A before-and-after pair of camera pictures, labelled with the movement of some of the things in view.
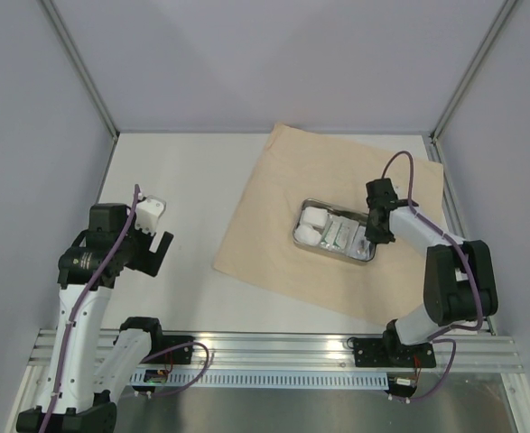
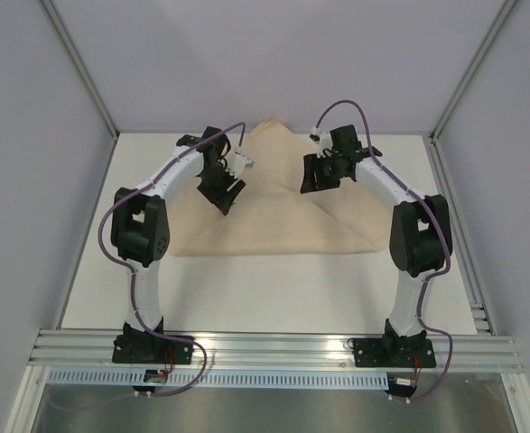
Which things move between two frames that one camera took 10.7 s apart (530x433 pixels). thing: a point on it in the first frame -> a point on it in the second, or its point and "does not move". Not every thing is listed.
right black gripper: [379, 224] -> [316, 172]
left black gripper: [149, 261] -> [222, 198]
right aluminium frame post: [473, 70] does not move
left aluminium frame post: [80, 69] does not move
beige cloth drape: [298, 165] -> [270, 215]
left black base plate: [178, 356] does not move
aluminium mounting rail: [282, 353] does not move
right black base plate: [378, 353] does not move
